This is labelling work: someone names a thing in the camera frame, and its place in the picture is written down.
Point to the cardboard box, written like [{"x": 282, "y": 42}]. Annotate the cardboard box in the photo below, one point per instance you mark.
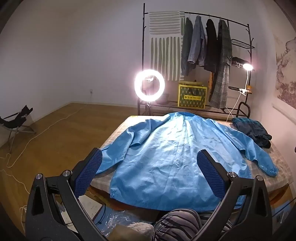
[{"x": 281, "y": 208}]

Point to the black metal clothes rack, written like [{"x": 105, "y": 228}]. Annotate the black metal clothes rack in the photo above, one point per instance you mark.
[{"x": 241, "y": 43}]

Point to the white cardboard sheet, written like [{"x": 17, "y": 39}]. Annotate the white cardboard sheet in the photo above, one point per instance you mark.
[{"x": 91, "y": 206}]

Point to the white fluffy cloth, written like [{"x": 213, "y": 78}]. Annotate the white fluffy cloth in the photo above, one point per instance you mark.
[{"x": 136, "y": 230}]

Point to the beige plaid blanket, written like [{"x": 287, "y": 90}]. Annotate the beige plaid blanket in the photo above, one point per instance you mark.
[{"x": 277, "y": 160}]

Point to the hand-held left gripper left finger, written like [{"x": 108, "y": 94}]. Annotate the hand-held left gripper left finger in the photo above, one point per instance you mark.
[{"x": 89, "y": 171}]

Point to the clear plastic sheet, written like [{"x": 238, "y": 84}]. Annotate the clear plastic sheet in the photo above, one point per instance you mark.
[{"x": 120, "y": 216}]

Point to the blue denim hanging jacket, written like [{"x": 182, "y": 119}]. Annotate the blue denim hanging jacket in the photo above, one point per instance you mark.
[{"x": 196, "y": 39}]

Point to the black folding chair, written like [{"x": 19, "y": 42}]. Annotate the black folding chair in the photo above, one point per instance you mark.
[{"x": 16, "y": 120}]

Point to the grey plaid hanging coat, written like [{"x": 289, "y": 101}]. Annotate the grey plaid hanging coat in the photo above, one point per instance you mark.
[{"x": 223, "y": 69}]

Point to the dark blue clothes pile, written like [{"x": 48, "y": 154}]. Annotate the dark blue clothes pile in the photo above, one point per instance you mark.
[{"x": 252, "y": 129}]

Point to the light blue striped jacket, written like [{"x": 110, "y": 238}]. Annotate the light blue striped jacket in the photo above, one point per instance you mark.
[{"x": 161, "y": 150}]

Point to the yellow patterned box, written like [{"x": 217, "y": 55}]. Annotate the yellow patterned box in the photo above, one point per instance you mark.
[{"x": 192, "y": 97}]

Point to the green striped wall hanging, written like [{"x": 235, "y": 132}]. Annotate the green striped wall hanging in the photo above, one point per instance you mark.
[{"x": 164, "y": 27}]

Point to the dark green hanging jacket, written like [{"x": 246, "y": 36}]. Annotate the dark green hanging jacket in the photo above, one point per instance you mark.
[{"x": 187, "y": 34}]

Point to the black hanging coat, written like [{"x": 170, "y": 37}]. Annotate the black hanging coat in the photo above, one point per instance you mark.
[{"x": 211, "y": 46}]

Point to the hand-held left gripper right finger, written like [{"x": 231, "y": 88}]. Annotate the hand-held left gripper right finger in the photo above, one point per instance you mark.
[{"x": 211, "y": 171}]

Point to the orange patterned cloth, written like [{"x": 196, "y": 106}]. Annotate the orange patterned cloth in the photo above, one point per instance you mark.
[{"x": 210, "y": 81}]

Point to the black tube frame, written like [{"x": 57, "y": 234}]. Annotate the black tube frame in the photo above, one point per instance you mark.
[{"x": 244, "y": 103}]

